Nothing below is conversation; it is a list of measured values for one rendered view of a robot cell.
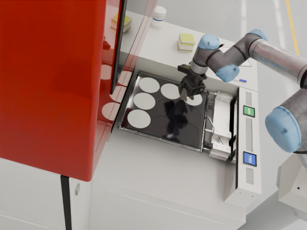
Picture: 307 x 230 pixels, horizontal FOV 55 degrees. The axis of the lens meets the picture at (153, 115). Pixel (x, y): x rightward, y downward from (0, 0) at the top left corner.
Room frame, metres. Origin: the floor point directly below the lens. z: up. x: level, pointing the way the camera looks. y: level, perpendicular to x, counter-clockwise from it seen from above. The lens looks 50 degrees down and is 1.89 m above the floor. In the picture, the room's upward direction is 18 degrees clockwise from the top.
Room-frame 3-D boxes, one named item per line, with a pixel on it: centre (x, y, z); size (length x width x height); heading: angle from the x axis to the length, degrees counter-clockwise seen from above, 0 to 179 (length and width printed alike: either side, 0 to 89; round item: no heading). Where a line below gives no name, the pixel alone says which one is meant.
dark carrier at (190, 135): (0.90, -0.05, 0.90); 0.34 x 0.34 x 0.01; 2
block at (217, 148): (0.77, -0.32, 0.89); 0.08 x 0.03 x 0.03; 92
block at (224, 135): (0.85, -0.32, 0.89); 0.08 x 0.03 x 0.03; 92
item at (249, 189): (0.85, -0.42, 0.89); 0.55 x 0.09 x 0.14; 2
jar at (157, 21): (1.40, 0.14, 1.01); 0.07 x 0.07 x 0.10
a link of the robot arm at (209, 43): (0.97, -0.12, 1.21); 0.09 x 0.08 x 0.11; 48
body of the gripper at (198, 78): (0.96, -0.12, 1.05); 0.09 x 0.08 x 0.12; 38
